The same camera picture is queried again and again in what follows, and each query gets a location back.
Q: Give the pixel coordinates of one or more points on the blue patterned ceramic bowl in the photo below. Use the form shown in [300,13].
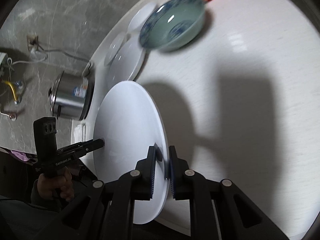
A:
[170,25]

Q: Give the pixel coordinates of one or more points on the person's left hand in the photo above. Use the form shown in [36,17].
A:
[63,185]

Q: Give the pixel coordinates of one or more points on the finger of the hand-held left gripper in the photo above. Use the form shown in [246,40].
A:
[92,145]

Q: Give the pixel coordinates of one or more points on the large white plate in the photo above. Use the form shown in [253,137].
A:
[125,130]

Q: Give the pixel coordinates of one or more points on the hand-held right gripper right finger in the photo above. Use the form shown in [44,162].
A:
[172,180]

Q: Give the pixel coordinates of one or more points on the stainless steel pot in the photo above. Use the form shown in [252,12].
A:
[71,97]

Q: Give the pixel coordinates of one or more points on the medium white plate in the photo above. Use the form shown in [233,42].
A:
[127,62]

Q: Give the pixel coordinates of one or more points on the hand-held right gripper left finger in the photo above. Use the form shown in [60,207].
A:
[151,177]

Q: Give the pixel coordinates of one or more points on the purple cloth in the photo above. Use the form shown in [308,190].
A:
[18,156]

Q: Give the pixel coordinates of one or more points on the small white dish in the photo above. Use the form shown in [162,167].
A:
[113,50]
[141,16]

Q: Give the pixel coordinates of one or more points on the wall socket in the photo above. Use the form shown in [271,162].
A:
[32,42]

